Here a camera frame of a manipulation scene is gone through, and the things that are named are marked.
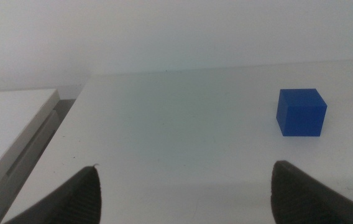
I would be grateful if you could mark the blue cube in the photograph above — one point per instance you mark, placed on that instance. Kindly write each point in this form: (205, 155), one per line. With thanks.
(300, 115)

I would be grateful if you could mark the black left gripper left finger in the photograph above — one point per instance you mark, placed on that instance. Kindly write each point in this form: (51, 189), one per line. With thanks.
(77, 202)

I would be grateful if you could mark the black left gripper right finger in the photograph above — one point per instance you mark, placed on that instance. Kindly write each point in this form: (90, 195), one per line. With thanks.
(300, 199)

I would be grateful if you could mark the white side table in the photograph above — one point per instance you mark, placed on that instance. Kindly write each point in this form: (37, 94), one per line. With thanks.
(2, 124)

